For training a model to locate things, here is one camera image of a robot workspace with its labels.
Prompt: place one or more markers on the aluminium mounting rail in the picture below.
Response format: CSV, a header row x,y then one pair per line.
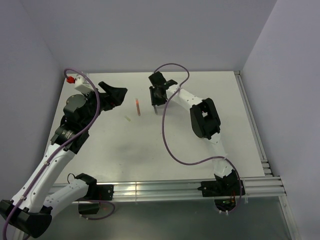
x,y
182,190

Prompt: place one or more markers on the orange pen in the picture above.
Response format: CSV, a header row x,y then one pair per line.
x,y
138,107

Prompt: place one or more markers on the aluminium side rail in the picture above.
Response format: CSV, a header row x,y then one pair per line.
x,y
289,222

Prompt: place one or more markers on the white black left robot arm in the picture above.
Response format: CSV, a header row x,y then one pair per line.
x,y
32,209

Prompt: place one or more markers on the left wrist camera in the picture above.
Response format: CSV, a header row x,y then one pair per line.
x,y
80,84

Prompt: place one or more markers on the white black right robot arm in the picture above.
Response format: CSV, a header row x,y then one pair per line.
x,y
205,124

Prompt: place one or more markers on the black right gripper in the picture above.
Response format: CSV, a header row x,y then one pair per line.
x,y
155,102

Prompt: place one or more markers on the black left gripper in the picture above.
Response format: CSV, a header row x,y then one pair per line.
x,y
106,97

